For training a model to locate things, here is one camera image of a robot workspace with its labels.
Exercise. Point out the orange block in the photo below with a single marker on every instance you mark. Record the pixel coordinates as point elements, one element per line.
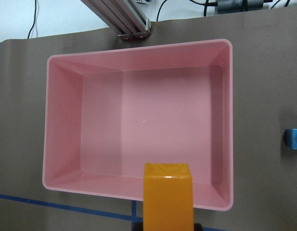
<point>167,198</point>

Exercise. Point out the aluminium frame post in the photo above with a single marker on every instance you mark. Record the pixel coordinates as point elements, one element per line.
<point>123,17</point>

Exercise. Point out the pink plastic box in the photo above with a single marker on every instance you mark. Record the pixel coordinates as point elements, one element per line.
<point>108,113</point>

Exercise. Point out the small blue block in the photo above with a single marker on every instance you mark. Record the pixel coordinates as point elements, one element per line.
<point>291,138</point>

